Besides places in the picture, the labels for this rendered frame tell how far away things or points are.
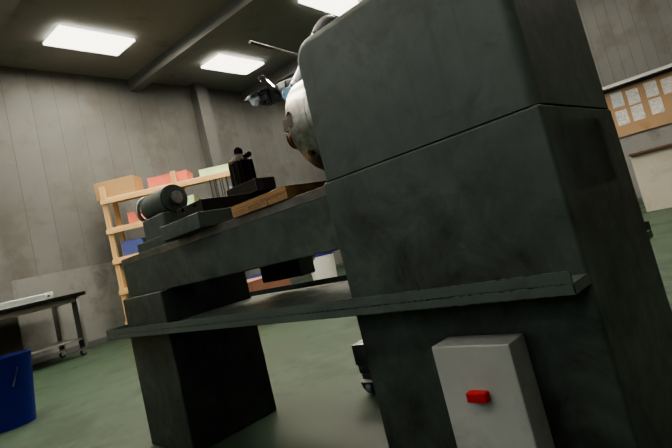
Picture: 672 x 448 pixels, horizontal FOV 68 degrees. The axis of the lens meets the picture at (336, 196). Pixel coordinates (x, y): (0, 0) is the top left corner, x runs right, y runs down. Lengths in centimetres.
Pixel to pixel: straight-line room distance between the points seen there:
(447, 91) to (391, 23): 22
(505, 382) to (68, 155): 924
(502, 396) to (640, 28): 1100
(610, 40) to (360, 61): 1074
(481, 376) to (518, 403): 8
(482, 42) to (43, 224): 874
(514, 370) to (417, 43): 70
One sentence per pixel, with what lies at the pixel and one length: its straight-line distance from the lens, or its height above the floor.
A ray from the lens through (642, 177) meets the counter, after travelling 875.
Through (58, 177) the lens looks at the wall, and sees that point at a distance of 967.
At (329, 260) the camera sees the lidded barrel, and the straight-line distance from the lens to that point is 797.
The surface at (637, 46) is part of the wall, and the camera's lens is 1176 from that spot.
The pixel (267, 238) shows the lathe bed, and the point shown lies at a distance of 163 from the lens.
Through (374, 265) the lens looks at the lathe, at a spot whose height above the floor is 62.
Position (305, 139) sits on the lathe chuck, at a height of 102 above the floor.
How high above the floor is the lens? 71
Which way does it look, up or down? 5 degrees up
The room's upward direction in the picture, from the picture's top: 14 degrees counter-clockwise
